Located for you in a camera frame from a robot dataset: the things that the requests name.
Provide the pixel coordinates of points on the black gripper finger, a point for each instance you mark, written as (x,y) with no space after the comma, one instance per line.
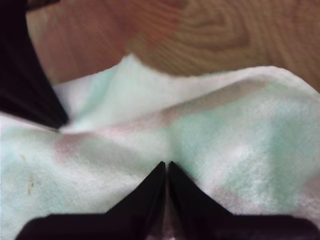
(15,100)
(147,200)
(190,200)
(17,50)

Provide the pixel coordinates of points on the pale green pink tea towel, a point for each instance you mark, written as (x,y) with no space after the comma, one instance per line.
(225,150)

